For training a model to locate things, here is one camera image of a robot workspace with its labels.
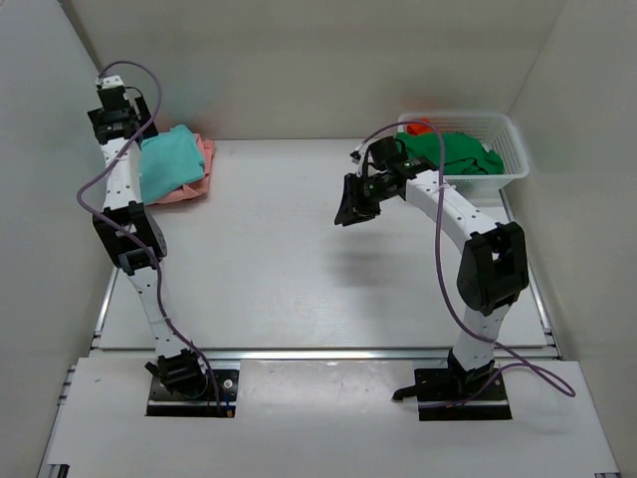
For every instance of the white plastic basket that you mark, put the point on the white plastic basket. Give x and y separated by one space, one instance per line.
495 132

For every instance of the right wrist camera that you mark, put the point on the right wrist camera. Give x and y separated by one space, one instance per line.
359 154

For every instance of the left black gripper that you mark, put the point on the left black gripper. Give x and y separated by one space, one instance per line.
146 117

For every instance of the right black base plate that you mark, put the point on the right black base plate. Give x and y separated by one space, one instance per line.
441 398

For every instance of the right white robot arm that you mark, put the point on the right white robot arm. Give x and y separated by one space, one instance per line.
493 269

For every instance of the orange t shirt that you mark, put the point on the orange t shirt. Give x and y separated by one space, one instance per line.
418 127

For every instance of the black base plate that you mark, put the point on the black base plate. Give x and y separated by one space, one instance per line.
205 404
441 398

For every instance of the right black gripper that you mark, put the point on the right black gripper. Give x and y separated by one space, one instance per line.
353 208

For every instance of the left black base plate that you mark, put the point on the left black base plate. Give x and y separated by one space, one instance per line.
205 404

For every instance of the green t shirt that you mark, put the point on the green t shirt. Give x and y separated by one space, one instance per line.
464 155

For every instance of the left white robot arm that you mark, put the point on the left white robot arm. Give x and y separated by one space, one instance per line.
133 240

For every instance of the aluminium rail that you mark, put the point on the aluminium rail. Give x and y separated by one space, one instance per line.
328 354

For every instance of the teal t shirt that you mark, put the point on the teal t shirt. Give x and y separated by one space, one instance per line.
171 162

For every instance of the folded pink t shirt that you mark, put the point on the folded pink t shirt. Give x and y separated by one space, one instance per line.
196 174

